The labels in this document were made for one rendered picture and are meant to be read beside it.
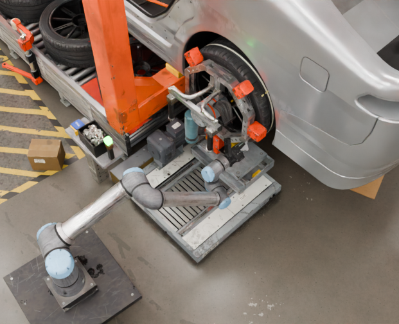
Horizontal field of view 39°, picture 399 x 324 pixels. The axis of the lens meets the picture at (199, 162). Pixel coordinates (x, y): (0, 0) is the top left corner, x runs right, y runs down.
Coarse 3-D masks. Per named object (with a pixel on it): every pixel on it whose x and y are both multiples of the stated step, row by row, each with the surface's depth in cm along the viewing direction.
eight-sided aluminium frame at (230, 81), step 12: (204, 60) 329; (192, 72) 336; (216, 72) 318; (192, 84) 354; (228, 84) 313; (240, 108) 319; (252, 108) 320; (252, 120) 325; (228, 132) 356; (240, 132) 345
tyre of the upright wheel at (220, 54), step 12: (204, 48) 331; (216, 48) 324; (216, 60) 325; (228, 60) 316; (240, 60) 317; (240, 72) 314; (252, 72) 315; (252, 84) 314; (264, 84) 317; (252, 96) 318; (264, 96) 317; (264, 108) 319; (264, 120) 325
